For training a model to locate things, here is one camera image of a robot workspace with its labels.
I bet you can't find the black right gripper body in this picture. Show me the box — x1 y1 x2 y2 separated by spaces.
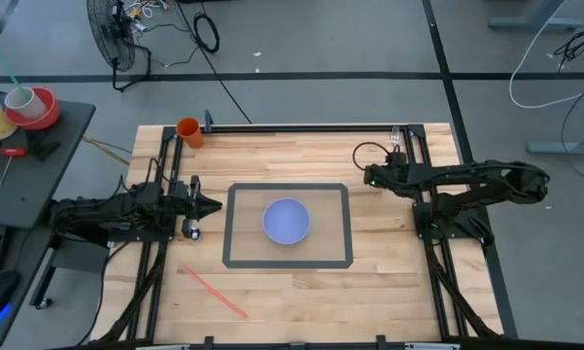
362 162 410 191

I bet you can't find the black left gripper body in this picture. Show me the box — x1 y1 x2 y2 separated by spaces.
182 174 204 240

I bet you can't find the orange plastic cup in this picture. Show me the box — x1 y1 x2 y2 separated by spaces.
176 117 205 150

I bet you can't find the lavender bowl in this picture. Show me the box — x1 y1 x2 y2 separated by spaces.
262 197 312 246

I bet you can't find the red drinking straw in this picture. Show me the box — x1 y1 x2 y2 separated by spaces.
182 264 251 321

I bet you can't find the clear mat with black border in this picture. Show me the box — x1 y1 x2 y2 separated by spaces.
222 182 355 270

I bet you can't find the dark grey side table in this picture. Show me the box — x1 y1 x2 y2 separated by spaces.
0 89 97 230

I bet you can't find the red bowl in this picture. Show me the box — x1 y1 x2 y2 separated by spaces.
4 86 61 131

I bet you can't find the grey desk foot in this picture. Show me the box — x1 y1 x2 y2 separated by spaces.
526 126 584 158
487 0 584 32

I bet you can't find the black floor fan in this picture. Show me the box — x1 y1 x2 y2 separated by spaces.
86 0 153 93

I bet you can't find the white paper cup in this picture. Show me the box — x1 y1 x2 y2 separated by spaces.
3 86 48 121

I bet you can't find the green straw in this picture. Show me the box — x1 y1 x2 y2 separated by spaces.
0 35 33 101

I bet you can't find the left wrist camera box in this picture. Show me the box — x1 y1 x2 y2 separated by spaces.
169 180 190 205

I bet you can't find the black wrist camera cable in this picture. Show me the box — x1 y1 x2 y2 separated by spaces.
352 141 393 172

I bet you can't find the black aluminium table frame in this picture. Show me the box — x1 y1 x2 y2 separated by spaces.
91 122 505 350

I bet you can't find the yellow cable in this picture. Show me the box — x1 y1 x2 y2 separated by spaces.
81 135 131 167

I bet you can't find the long black floor cable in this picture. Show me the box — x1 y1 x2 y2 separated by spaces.
173 0 253 124

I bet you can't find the coiled black cable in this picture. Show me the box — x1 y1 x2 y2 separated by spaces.
191 12 222 54

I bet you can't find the red handled screwdriver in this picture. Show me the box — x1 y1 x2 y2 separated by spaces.
0 147 29 188

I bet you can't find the white floor cable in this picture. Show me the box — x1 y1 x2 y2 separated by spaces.
508 0 584 110

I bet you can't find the tangled black cable bundle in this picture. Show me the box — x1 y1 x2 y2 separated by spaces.
553 14 584 72

